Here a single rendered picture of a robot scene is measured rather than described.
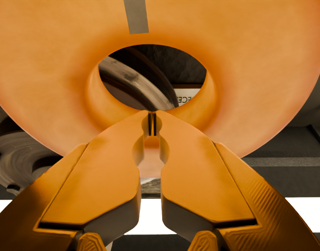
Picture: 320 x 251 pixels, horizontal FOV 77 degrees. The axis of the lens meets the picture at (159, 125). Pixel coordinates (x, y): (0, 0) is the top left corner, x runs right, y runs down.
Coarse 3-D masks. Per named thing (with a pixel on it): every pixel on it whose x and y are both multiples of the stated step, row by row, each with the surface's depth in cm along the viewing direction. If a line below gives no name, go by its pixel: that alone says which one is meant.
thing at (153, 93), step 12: (108, 60) 30; (120, 60) 31; (132, 60) 35; (108, 72) 32; (120, 72) 32; (132, 72) 32; (144, 72) 36; (132, 84) 34; (144, 84) 34; (156, 84) 34; (144, 96) 35; (156, 96) 35; (168, 96) 41; (156, 108) 38; (168, 108) 38; (144, 180) 58
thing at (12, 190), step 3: (0, 153) 33; (0, 156) 33; (9, 186) 40; (12, 186) 40; (15, 186) 41; (6, 189) 41; (9, 189) 40; (12, 189) 40; (15, 189) 41; (18, 189) 41; (12, 192) 41; (15, 192) 41; (18, 192) 42
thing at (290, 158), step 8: (256, 152) 521; (264, 152) 522; (272, 152) 522; (280, 152) 523; (288, 152) 523; (296, 152) 523; (304, 152) 524; (312, 152) 524; (248, 160) 520; (256, 160) 521; (264, 160) 521; (272, 160) 522; (280, 160) 522; (288, 160) 523; (296, 160) 524; (304, 160) 524; (312, 160) 525
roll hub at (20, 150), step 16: (0, 128) 31; (16, 128) 30; (0, 144) 31; (16, 144) 31; (32, 144) 31; (0, 160) 34; (16, 160) 36; (32, 160) 36; (48, 160) 35; (0, 176) 38; (16, 176) 40; (32, 176) 37
